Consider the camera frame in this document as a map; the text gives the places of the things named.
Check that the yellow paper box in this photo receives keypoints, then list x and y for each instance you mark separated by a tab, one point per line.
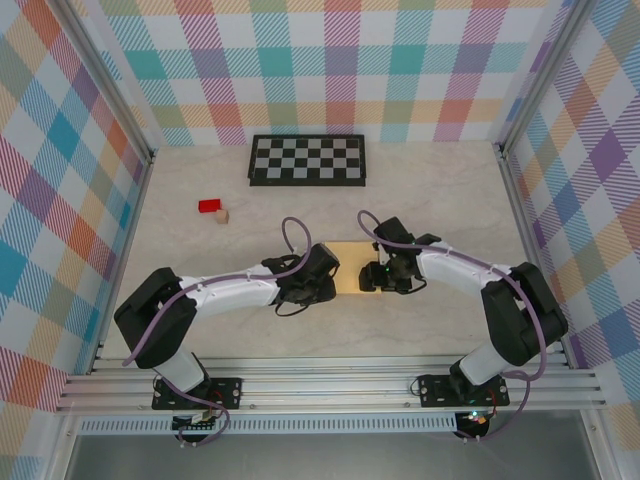
350	265

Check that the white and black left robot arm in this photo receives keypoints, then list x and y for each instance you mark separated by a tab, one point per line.
230	295

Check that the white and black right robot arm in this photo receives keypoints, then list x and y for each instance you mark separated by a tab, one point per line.
450	265

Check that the small wooden cube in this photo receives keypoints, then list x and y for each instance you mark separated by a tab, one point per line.
222	216

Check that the black and grey checkerboard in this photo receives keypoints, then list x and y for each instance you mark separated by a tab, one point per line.
307	157

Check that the red block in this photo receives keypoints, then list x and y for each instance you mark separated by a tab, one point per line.
210	205

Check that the small circuit board with LED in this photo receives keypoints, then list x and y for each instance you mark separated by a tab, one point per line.
475	419

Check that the aluminium mounting rail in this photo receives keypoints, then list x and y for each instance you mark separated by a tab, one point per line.
325	385

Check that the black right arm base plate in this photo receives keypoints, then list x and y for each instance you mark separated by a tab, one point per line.
435	390

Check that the aluminium side rail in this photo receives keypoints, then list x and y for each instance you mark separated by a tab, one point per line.
530	240
120	260

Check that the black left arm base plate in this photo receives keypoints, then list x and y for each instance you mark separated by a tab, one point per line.
227	392

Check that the aluminium frame post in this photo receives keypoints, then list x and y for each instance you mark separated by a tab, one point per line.
105	80
545	75

